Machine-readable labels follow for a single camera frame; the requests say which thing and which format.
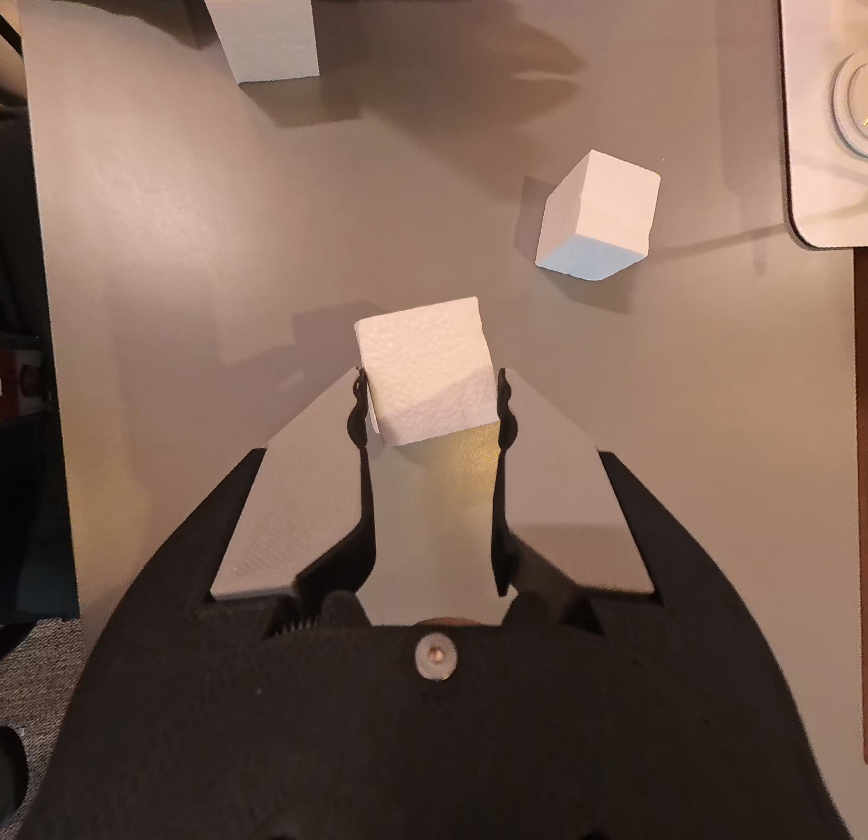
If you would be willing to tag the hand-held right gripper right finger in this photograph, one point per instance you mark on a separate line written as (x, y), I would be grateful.
(569, 514)

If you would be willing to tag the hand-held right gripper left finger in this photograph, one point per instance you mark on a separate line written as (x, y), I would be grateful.
(291, 514)

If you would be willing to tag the white hard foam cube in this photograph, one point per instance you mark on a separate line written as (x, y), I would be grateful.
(603, 203)
(271, 33)
(427, 372)

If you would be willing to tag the white stand with wooden board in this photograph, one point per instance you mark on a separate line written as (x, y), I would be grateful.
(820, 142)

